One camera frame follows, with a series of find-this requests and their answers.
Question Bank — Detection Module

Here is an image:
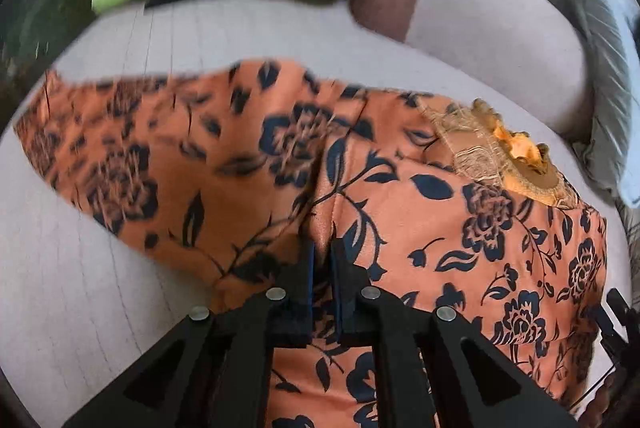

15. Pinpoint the orange black floral garment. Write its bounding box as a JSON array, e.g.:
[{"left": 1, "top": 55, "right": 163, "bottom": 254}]
[{"left": 14, "top": 60, "right": 606, "bottom": 427}]

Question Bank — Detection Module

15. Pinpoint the pink quilted bed cover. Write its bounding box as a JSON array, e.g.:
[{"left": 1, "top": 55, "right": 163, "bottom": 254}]
[{"left": 1, "top": 0, "right": 628, "bottom": 427}]

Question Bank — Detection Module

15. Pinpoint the light blue grey pillow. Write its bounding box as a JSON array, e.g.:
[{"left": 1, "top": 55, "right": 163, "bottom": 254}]
[{"left": 548, "top": 0, "right": 639, "bottom": 208}]

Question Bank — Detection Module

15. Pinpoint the pink quilted bed bolster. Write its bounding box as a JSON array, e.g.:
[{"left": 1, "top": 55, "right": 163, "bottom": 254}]
[{"left": 349, "top": 0, "right": 593, "bottom": 141}]

